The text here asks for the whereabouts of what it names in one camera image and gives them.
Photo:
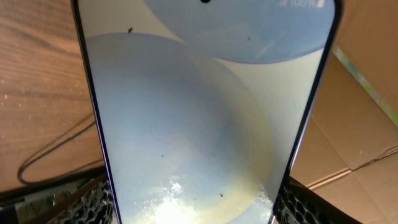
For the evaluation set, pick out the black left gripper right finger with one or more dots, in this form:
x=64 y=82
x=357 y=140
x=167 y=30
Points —
x=296 y=204

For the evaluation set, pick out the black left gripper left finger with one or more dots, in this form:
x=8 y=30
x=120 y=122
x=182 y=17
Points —
x=90 y=204

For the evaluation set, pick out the Samsung Galaxy smartphone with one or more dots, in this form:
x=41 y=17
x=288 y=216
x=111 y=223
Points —
x=201 y=106

